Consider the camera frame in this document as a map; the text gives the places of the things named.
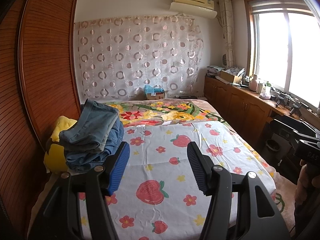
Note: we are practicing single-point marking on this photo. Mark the patterned folded cloth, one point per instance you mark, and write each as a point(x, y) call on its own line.
point(235, 70)

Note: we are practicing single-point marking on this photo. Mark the black device on stand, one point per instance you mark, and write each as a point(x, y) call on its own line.
point(281, 99)
point(298, 108)

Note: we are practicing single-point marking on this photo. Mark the round green fan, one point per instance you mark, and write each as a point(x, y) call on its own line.
point(224, 60)

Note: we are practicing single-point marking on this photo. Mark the grey-green folded pants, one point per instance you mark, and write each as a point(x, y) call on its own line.
point(103, 147)

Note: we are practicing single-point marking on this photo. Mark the white jar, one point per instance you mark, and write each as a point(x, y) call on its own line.
point(260, 88)

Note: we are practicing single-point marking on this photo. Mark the person's right hand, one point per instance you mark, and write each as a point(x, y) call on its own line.
point(308, 185)

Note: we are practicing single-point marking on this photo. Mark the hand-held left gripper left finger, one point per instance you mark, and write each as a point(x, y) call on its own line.
point(119, 170)

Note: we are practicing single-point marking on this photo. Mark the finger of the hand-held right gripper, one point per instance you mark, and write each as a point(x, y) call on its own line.
point(290, 126)
point(286, 133)

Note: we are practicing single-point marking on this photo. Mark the black trash bin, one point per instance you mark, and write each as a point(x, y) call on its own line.
point(273, 146)

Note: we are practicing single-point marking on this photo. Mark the open cardboard box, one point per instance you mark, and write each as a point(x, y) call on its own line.
point(228, 75)

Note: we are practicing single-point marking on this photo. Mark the brown wooden low cabinet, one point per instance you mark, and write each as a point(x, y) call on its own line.
point(237, 105)

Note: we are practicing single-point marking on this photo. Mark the yellow plush toy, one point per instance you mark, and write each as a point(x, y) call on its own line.
point(55, 155)

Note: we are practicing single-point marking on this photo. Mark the stack of papers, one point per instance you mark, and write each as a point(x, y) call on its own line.
point(215, 70)

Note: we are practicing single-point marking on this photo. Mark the beige air conditioner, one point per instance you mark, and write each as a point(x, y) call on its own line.
point(192, 6)

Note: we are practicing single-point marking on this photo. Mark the circle-patterned sheer curtain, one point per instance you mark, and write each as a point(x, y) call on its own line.
point(140, 55)

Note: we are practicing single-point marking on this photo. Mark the white floral bed sheet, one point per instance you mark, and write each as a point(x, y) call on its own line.
point(162, 160)

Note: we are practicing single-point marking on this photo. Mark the small cardboard box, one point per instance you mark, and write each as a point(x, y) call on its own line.
point(156, 96)

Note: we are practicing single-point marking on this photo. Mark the black flat box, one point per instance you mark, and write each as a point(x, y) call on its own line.
point(188, 97)

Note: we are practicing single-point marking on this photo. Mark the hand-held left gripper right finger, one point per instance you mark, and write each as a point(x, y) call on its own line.
point(198, 170)

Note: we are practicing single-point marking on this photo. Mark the person's right forearm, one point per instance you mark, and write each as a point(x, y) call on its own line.
point(308, 222)

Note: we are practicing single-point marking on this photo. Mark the green-capped bottle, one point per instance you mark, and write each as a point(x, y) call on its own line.
point(267, 88)

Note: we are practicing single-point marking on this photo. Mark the beige patterned window curtain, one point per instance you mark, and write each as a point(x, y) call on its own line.
point(228, 30)

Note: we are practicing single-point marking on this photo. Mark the window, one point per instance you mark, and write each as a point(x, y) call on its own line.
point(270, 50)

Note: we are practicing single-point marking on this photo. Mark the blue-grey short pants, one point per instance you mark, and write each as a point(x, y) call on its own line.
point(92, 125)

